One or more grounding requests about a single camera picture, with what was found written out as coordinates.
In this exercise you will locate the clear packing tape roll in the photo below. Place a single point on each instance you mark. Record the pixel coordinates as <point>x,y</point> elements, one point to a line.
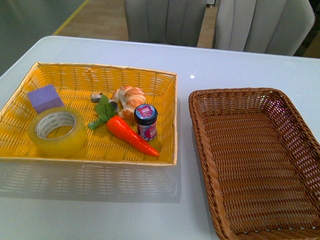
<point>58,132</point>

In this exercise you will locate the yellow wicker basket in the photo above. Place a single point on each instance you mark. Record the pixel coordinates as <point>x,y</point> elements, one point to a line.
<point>75,83</point>

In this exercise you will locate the brown wicker basket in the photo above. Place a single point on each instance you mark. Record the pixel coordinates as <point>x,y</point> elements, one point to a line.
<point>260,164</point>

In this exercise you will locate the small jar with blue lid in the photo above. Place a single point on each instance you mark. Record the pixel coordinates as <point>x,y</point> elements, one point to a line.
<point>145,116</point>

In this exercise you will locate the toy croissant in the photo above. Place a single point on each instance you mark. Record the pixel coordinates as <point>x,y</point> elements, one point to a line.
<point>130,98</point>

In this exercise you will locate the orange toy carrot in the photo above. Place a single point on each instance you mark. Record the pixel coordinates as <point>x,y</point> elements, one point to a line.
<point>119,128</point>

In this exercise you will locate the small grey toy figure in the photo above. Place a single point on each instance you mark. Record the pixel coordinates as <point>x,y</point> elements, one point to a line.
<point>95,98</point>

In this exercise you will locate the grey upholstered chair left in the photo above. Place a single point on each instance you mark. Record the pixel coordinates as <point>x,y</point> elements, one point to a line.
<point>171,22</point>

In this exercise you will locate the grey upholstered chair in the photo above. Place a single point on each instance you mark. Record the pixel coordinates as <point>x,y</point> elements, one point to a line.
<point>276,27</point>
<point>171,22</point>

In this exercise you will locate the purple foam block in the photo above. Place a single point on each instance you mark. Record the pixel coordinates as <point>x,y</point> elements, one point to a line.
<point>45,98</point>

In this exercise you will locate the grey upholstered chair right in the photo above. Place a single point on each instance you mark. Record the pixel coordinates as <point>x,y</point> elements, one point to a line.
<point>276,27</point>

